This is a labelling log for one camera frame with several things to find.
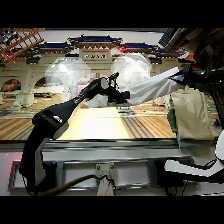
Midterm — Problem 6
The black cable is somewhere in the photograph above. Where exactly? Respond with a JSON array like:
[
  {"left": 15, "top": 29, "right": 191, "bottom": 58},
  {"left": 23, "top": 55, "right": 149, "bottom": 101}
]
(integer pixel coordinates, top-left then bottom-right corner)
[{"left": 39, "top": 173, "right": 101, "bottom": 197}]

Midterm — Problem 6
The beige garment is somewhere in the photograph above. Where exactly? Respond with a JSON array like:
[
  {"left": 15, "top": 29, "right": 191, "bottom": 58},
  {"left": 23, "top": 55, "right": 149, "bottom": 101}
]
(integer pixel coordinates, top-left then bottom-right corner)
[{"left": 171, "top": 89, "right": 216, "bottom": 141}]

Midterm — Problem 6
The silver frame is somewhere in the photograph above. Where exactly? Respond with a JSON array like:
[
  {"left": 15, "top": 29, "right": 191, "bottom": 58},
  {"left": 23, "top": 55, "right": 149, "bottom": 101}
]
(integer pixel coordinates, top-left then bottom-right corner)
[{"left": 0, "top": 139, "right": 224, "bottom": 197}]

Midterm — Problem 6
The green garment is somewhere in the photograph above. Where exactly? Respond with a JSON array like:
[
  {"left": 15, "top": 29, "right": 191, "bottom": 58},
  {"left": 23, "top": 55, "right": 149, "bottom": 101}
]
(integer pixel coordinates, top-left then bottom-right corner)
[{"left": 167, "top": 94, "right": 214, "bottom": 150}]

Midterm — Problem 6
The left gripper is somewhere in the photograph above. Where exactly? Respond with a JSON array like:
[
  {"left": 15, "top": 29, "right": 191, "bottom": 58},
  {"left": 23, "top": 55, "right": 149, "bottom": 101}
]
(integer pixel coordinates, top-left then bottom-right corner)
[{"left": 106, "top": 85, "right": 131, "bottom": 105}]

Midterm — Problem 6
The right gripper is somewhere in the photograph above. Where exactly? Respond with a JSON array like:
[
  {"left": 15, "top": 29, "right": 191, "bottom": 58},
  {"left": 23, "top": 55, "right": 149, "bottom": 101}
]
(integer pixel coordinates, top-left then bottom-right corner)
[{"left": 169, "top": 63, "right": 195, "bottom": 86}]

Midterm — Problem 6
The white long-sleeved shirt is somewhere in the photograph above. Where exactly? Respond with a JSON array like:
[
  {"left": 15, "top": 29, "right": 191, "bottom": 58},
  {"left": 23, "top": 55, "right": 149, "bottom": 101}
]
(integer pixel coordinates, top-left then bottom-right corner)
[{"left": 82, "top": 66, "right": 185, "bottom": 109}]

